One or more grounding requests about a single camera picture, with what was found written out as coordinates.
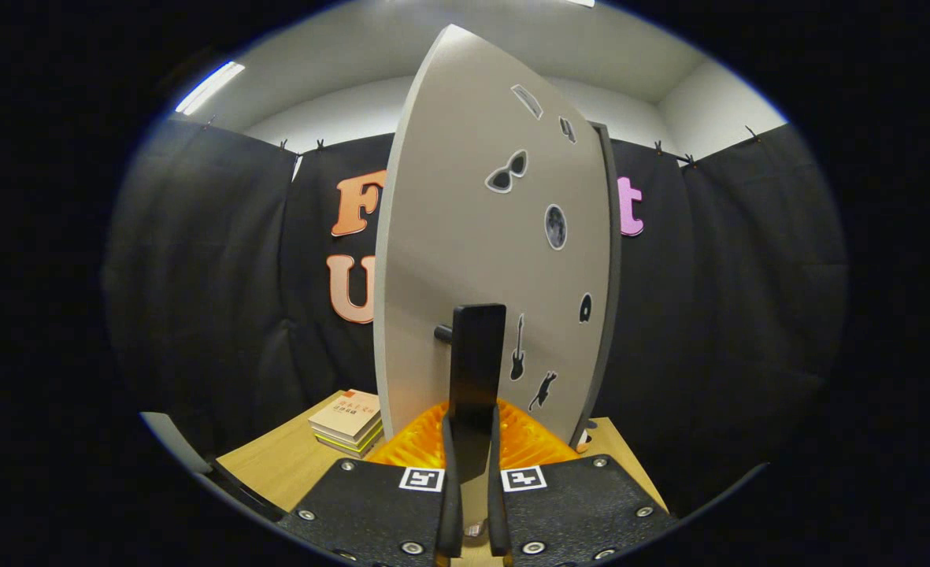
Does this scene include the row of cloth clips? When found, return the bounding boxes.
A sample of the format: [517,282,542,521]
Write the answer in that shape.
[203,117,758,168]

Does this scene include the narrow ceiling light strip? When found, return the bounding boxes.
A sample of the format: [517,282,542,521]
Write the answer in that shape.
[175,61,246,116]

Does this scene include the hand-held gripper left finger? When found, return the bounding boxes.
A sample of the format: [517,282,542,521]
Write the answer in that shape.
[280,402,464,567]

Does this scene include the yellow edged book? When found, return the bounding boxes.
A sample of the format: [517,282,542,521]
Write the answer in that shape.
[313,425,384,454]

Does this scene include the black backdrop cloth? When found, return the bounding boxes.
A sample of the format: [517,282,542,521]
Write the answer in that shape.
[102,118,850,513]

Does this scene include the brown cover book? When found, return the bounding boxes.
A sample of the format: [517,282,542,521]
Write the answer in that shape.
[317,437,384,461]

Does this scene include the beige shoe cabinet door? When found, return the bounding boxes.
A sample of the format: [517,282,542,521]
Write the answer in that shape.
[372,23,615,544]

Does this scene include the beige cover book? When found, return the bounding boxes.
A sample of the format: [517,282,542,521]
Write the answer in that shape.
[308,390,383,443]

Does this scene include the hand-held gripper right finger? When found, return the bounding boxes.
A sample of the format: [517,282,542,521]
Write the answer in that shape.
[486,398,679,567]

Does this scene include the dark grey shoe cabinet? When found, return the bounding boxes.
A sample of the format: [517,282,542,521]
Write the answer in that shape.
[569,120,623,454]

